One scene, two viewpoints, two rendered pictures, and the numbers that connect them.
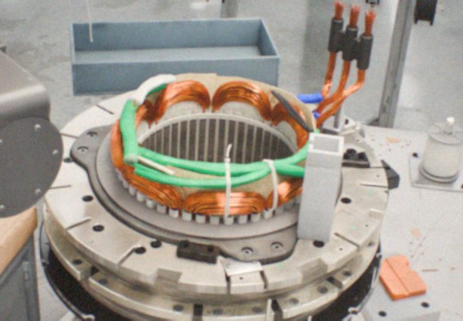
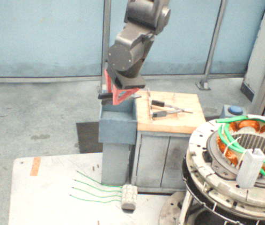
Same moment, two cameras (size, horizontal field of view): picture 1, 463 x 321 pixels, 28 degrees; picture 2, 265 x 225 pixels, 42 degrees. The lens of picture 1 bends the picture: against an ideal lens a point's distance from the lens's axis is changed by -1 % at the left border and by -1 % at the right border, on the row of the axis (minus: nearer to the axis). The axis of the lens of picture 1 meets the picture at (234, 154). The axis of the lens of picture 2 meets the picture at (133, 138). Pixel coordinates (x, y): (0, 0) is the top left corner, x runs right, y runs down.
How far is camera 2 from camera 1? 0.56 m
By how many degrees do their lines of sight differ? 56
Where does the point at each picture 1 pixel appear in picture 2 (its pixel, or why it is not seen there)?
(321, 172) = (247, 160)
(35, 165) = (124, 60)
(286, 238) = (230, 175)
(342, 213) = (261, 190)
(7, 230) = (193, 125)
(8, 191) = (116, 61)
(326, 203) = (244, 172)
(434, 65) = not seen: outside the picture
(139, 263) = (192, 147)
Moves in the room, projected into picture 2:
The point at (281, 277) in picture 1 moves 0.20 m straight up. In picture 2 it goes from (212, 179) to (236, 102)
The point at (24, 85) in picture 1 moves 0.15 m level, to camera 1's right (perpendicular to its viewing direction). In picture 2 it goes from (129, 39) to (154, 75)
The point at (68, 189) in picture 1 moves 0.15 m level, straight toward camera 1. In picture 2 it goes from (212, 126) to (166, 138)
